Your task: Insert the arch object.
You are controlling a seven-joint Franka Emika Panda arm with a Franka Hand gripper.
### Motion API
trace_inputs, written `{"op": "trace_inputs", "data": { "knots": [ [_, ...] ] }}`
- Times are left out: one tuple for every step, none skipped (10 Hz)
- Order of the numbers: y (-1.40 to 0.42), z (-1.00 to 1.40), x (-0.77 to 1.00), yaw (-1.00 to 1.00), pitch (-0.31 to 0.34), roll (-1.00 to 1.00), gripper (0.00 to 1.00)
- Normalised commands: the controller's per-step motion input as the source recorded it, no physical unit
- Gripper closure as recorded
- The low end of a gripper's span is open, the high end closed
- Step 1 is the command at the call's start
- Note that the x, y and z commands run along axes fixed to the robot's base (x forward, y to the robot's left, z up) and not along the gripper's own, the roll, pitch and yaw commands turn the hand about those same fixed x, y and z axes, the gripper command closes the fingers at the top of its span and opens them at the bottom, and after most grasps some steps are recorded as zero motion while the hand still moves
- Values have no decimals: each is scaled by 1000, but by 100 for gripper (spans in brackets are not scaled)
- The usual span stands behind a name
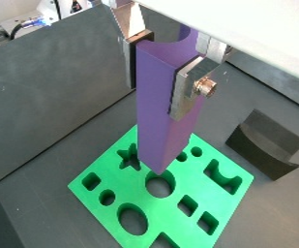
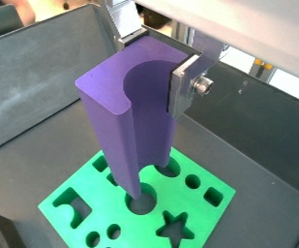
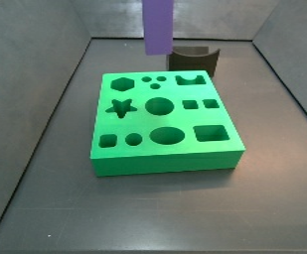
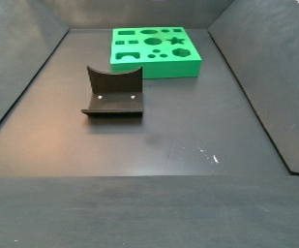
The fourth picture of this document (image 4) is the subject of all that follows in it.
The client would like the black curved holder stand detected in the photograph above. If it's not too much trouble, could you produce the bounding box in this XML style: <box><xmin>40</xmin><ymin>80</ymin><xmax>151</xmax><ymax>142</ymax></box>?
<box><xmin>82</xmin><ymin>67</ymin><xmax>144</xmax><ymax>116</ymax></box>

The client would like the green shape sorter block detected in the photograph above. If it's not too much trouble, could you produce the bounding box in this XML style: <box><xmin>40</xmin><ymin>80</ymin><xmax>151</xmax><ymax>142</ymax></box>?
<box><xmin>110</xmin><ymin>27</ymin><xmax>202</xmax><ymax>78</ymax></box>

